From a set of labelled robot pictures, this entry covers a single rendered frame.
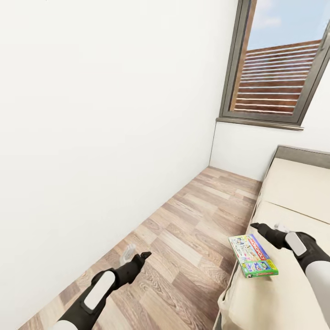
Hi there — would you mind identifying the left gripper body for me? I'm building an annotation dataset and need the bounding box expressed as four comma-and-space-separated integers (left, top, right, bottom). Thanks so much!
122, 253, 144, 285

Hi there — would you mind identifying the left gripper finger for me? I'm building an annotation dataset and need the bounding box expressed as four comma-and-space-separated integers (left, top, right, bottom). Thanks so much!
140, 251, 152, 262

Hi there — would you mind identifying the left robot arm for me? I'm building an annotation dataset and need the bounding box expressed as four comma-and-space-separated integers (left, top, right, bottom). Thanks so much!
50, 243, 152, 330

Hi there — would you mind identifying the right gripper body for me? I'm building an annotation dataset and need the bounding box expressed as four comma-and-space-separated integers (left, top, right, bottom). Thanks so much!
257, 223, 282, 250

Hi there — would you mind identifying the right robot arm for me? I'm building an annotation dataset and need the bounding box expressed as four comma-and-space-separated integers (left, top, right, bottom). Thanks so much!
250, 222, 330, 328

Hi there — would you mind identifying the board game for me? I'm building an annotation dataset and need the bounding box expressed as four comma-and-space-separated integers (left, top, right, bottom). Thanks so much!
228, 233, 279, 279

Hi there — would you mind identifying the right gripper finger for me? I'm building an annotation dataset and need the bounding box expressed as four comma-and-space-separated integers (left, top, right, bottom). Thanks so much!
250, 222, 260, 229

